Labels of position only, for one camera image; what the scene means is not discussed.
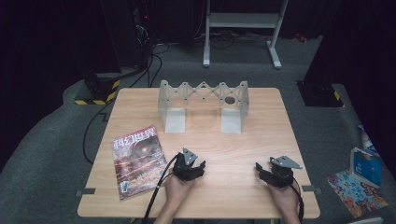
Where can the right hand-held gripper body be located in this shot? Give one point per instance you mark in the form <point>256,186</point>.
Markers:
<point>281,172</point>

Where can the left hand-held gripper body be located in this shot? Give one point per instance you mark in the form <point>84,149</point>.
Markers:
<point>183,169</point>

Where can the red cover magazine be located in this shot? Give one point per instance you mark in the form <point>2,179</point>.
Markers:
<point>138,163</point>

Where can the person's left hand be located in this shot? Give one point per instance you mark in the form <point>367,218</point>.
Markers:
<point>177,189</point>

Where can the person's right hand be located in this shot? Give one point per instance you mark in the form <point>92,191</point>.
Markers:
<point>285,199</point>

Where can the grey tape strip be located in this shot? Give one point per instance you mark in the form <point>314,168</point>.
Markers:
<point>85,192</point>
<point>311,188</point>

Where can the grey expandable book rack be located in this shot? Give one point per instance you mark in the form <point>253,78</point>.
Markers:
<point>202,93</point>

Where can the colourful patterned booklet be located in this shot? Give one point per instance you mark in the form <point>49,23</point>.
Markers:
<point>358,196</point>

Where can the blue white box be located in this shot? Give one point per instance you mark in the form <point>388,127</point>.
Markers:
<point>367,168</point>

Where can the black stand base yellow mark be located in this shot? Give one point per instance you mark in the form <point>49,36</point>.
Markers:
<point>320,95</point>

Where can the white blue packet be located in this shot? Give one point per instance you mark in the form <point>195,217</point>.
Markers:
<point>369,143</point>

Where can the black yellow striped stand base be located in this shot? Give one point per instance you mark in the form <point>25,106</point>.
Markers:
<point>99,90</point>

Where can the small red object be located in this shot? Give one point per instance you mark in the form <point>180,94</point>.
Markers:
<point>301,38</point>

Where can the white metal stand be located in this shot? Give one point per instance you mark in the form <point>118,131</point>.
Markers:
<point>243,20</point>

